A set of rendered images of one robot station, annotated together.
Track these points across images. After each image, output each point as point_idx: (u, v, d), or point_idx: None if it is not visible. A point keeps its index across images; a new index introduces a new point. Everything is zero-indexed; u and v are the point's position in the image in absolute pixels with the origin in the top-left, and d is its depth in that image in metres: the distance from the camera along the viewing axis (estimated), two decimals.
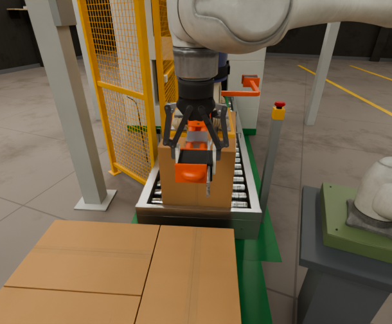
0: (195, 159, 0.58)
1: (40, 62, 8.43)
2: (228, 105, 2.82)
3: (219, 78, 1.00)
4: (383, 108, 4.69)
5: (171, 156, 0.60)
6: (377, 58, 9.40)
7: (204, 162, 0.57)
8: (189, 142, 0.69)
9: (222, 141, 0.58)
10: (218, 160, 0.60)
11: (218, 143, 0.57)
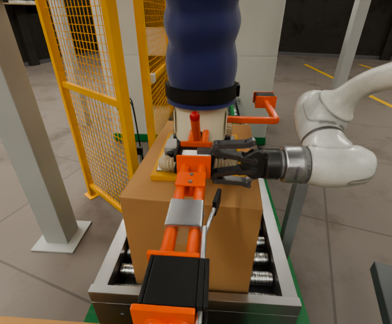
0: (174, 290, 0.30)
1: (29, 61, 7.87)
2: (233, 112, 2.27)
3: (225, 102, 0.72)
4: None
5: None
6: (388, 57, 8.85)
7: (190, 301, 0.28)
8: (171, 227, 0.40)
9: (216, 148, 0.59)
10: (197, 148, 0.60)
11: (218, 148, 0.60)
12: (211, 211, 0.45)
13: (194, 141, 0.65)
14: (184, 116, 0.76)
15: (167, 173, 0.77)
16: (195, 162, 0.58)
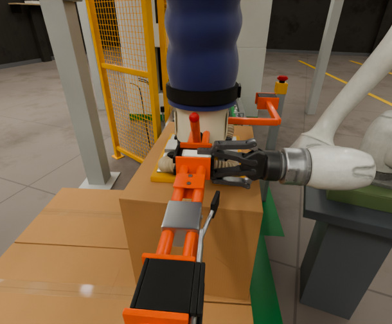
0: (168, 294, 0.29)
1: (42, 57, 8.45)
2: None
3: (225, 103, 0.71)
4: (383, 99, 4.71)
5: None
6: None
7: (184, 306, 0.28)
8: (168, 229, 0.40)
9: (217, 148, 0.59)
10: (198, 148, 0.60)
11: None
12: (209, 214, 0.44)
13: (194, 142, 0.65)
14: (184, 117, 0.76)
15: (167, 174, 0.77)
16: (194, 164, 0.58)
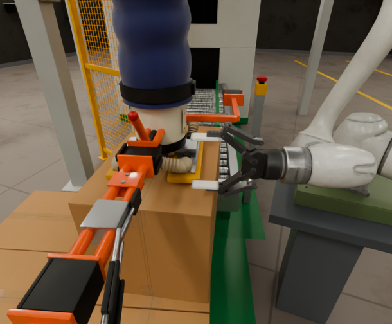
0: (58, 294, 0.29)
1: None
2: (218, 91, 2.82)
3: (177, 101, 0.71)
4: (376, 100, 4.69)
5: None
6: None
7: (70, 306, 0.28)
8: (87, 229, 0.40)
9: (227, 130, 0.56)
10: (207, 131, 0.58)
11: (227, 134, 0.58)
12: (129, 212, 0.45)
13: (141, 140, 0.65)
14: (139, 115, 0.75)
15: None
16: (136, 162, 0.58)
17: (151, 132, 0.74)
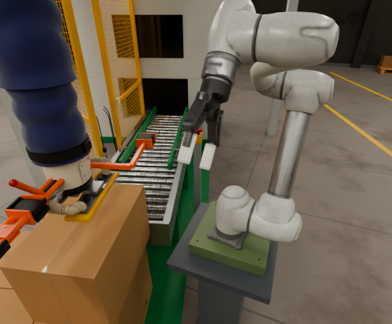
0: None
1: None
2: None
3: (68, 160, 0.92)
4: (345, 118, 4.98)
5: (187, 143, 0.53)
6: (358, 65, 9.69)
7: None
8: None
9: (214, 141, 0.69)
10: (211, 157, 0.68)
11: (216, 140, 0.68)
12: None
13: (33, 193, 0.86)
14: (43, 168, 0.97)
15: None
16: (19, 215, 0.79)
17: (51, 182, 0.95)
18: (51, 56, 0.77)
